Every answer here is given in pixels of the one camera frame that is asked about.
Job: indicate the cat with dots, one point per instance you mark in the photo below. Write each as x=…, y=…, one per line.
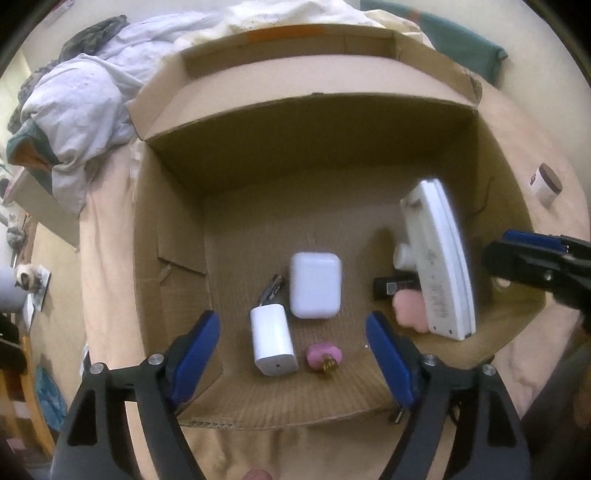
x=21, y=284

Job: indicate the wooden bed frame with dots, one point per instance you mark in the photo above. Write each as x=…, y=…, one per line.
x=41, y=203

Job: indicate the white jar with brown lid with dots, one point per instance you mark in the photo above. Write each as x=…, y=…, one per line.
x=545, y=189

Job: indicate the teal patterned cloth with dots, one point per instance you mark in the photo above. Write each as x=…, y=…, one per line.
x=51, y=397

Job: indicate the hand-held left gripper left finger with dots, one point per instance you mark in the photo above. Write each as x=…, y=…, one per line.
x=196, y=360

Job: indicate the teal orange cloth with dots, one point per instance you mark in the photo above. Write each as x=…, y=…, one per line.
x=27, y=147

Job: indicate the white earbud case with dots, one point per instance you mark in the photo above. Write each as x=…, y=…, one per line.
x=315, y=284

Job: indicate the cardboard box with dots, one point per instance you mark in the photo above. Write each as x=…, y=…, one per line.
x=323, y=184

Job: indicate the black garment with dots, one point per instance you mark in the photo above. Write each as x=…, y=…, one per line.
x=9, y=344

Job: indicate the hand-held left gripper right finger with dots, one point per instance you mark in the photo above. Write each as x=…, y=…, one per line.
x=388, y=360

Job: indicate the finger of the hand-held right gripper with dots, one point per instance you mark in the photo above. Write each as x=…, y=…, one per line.
x=517, y=265
x=531, y=239

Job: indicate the pile of white clothes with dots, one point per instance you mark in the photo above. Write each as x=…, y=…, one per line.
x=83, y=115

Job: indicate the white charger adapter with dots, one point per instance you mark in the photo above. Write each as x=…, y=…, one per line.
x=272, y=337

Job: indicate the white remote control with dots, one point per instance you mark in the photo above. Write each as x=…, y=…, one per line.
x=438, y=258

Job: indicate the pink soft toy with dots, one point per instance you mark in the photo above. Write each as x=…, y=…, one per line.
x=406, y=309

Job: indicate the person's right forearm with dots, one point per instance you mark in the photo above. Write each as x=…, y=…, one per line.
x=554, y=415

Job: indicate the wooden chair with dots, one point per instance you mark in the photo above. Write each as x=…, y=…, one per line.
x=39, y=424

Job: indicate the person's left hand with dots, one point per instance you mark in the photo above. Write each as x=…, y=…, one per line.
x=256, y=475

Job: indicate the pink knob with brass screw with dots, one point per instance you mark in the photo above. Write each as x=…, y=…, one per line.
x=323, y=353

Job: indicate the black rectangular device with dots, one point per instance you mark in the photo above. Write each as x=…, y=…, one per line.
x=385, y=287

